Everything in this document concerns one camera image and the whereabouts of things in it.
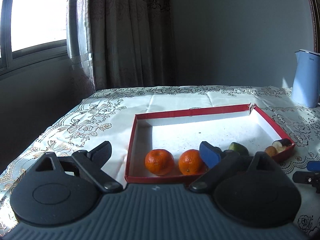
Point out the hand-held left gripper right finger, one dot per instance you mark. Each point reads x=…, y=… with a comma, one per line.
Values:
x=210, y=155

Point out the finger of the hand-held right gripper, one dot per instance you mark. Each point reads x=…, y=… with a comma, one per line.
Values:
x=303, y=177
x=314, y=166

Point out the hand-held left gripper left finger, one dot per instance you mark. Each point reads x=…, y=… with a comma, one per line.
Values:
x=100, y=152

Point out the orange tangerine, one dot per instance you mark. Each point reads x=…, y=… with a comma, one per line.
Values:
x=160, y=162
x=190, y=162

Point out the red cardboard box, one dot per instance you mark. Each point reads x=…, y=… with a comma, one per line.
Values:
x=212, y=130

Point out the tapered cucumber end piece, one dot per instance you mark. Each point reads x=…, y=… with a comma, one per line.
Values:
x=237, y=147

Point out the cut eggplant piece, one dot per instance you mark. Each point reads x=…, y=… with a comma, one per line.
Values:
x=282, y=145

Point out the small tan longan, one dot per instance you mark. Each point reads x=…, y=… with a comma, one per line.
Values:
x=270, y=151

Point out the floral white tablecloth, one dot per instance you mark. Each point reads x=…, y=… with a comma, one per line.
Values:
x=87, y=120

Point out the light blue electric kettle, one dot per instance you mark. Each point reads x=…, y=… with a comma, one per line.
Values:
x=306, y=80

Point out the sheer white curtain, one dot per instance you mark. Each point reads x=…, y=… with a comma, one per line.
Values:
x=78, y=30

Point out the patterned brown curtain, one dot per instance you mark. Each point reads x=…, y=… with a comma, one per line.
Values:
x=130, y=30

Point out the dark wooden frame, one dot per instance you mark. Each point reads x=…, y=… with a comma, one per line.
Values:
x=315, y=17

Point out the window with grey frame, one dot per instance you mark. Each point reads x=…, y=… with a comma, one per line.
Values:
x=32, y=17

